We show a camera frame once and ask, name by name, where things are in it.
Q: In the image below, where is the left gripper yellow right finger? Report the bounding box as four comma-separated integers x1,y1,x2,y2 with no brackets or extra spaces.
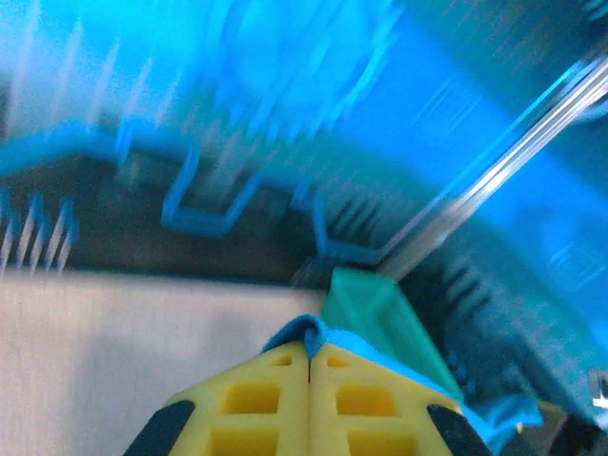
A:
310,342,494,456

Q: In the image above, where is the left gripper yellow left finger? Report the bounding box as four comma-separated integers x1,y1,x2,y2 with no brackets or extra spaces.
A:
123,339,311,456

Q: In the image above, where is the blue t-shirt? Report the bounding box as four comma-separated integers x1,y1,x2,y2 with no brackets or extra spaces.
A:
260,313,545,456

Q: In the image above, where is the teal plastic basket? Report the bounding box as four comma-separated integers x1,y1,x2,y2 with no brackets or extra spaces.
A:
321,266,466,405

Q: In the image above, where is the aluminium frame post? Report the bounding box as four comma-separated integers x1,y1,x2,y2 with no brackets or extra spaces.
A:
377,47,608,286

